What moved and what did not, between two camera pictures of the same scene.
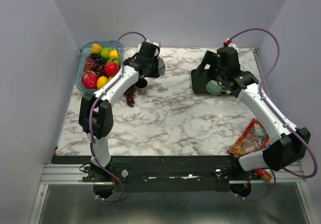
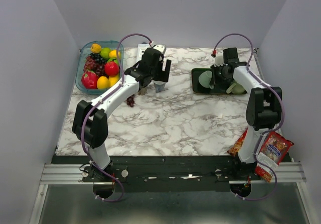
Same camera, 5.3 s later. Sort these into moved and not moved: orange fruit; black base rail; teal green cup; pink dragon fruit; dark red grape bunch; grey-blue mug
Moved: teal green cup; grey-blue mug
Not moved: orange fruit; black base rail; dark red grape bunch; pink dragon fruit
